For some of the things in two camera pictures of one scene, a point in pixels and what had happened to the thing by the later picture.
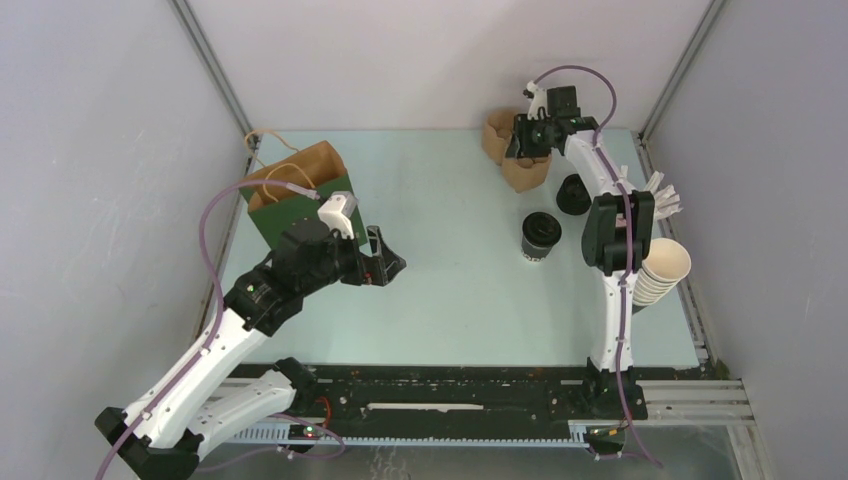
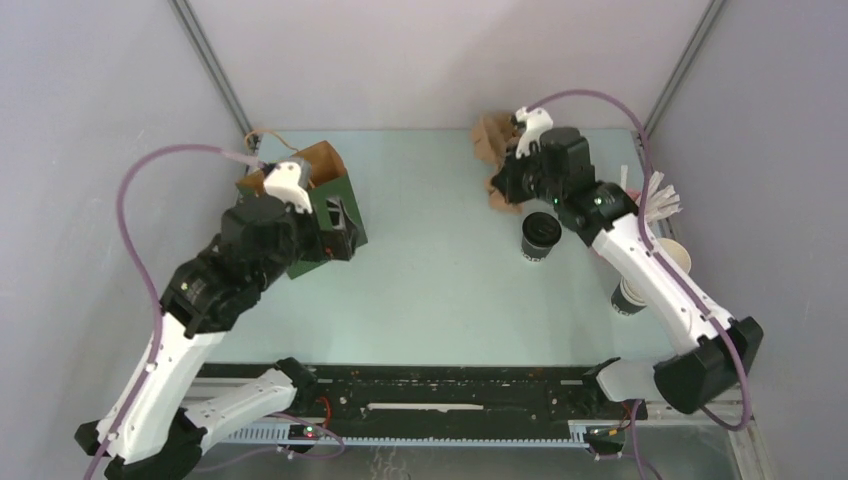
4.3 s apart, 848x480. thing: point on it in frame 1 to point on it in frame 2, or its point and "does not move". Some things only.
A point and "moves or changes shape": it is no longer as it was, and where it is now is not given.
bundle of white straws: (667, 201) does not move
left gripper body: (360, 269) to (335, 242)
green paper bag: (318, 170) moves or changes shape
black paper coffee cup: (534, 253) does not move
